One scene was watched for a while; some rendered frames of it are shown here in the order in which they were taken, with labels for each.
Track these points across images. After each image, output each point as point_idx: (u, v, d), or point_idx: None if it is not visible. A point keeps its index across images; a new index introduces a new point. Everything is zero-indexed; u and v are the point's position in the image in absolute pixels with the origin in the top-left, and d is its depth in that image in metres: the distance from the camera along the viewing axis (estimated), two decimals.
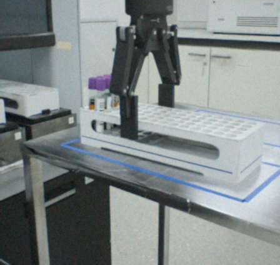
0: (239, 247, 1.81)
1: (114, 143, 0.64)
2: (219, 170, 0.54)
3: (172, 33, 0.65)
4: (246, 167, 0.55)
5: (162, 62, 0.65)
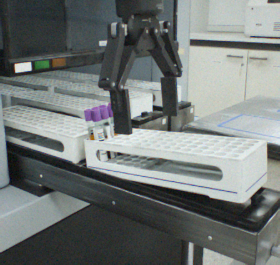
0: None
1: (120, 171, 0.65)
2: (224, 190, 0.54)
3: (166, 30, 0.66)
4: (251, 186, 0.55)
5: (160, 59, 0.67)
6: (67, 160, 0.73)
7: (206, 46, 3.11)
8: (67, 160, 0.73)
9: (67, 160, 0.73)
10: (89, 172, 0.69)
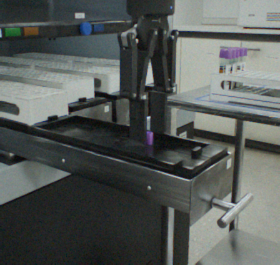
0: (278, 214, 2.04)
1: (240, 97, 0.87)
2: None
3: (124, 39, 0.58)
4: None
5: (139, 69, 0.61)
6: (22, 122, 0.73)
7: (199, 38, 3.10)
8: (22, 123, 0.74)
9: (22, 123, 0.74)
10: (42, 133, 0.70)
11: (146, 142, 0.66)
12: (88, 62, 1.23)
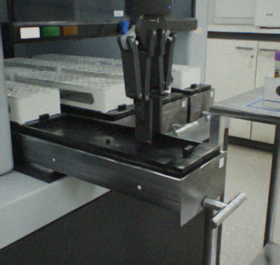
0: None
1: None
2: None
3: None
4: None
5: (142, 68, 0.62)
6: (14, 121, 0.72)
7: (214, 38, 3.01)
8: (14, 122, 0.73)
9: (14, 122, 0.72)
10: (32, 132, 0.69)
11: (147, 140, 0.66)
12: (117, 65, 1.14)
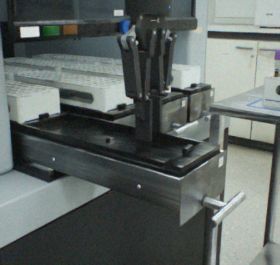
0: None
1: None
2: None
3: None
4: None
5: (142, 68, 0.62)
6: (13, 120, 0.72)
7: (214, 38, 3.01)
8: (13, 121, 0.73)
9: (13, 121, 0.72)
10: (32, 131, 0.69)
11: None
12: (117, 64, 1.14)
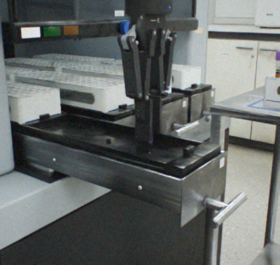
0: None
1: None
2: None
3: None
4: None
5: (142, 68, 0.62)
6: (14, 121, 0.72)
7: (214, 38, 3.01)
8: (14, 122, 0.72)
9: (14, 122, 0.72)
10: (33, 132, 0.68)
11: (147, 140, 0.65)
12: (118, 65, 1.14)
